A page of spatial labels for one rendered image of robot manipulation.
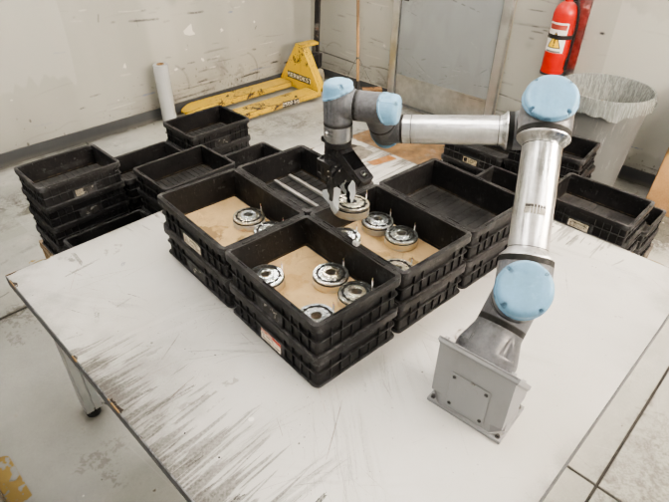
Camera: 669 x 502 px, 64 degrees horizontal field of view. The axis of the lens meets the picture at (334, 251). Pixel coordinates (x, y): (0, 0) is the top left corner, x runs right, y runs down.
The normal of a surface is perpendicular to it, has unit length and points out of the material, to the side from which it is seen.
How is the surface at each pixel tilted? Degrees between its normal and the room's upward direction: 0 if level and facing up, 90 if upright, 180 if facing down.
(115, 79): 90
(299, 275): 0
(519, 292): 52
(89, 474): 0
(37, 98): 90
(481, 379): 90
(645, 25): 90
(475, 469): 0
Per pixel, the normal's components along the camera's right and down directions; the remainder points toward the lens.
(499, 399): -0.66, 0.44
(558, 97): -0.19, -0.32
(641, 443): 0.01, -0.81
